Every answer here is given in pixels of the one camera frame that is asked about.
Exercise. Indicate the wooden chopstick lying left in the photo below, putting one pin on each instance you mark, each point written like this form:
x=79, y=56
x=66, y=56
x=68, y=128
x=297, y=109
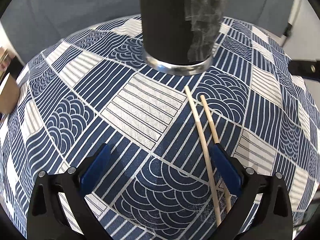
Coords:
x=206, y=155

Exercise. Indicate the blue white patterned tablecloth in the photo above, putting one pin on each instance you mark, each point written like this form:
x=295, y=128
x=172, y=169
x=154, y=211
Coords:
x=93, y=87

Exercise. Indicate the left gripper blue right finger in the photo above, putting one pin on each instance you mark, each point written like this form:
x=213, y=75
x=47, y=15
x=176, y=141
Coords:
x=222, y=161

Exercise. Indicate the wall socket with cable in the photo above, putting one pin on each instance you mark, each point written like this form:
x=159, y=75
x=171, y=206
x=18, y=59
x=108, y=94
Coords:
x=287, y=33

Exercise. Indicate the wooden chopstick lying middle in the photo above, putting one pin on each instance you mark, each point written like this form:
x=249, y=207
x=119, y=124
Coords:
x=216, y=140

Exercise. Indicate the black steel utensil cup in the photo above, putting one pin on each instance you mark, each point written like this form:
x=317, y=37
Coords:
x=179, y=35

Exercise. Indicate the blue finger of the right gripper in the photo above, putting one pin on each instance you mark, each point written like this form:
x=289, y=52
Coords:
x=306, y=69

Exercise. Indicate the wooden chopstick lying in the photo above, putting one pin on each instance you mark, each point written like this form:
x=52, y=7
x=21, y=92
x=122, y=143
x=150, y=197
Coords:
x=216, y=140
x=206, y=155

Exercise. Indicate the cluttered shelf items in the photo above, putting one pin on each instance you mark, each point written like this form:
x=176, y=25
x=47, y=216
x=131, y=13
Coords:
x=10, y=64

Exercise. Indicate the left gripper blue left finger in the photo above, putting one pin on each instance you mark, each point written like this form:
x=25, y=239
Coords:
x=93, y=168

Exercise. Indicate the grey sofa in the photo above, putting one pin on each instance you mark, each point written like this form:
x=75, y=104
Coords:
x=34, y=25

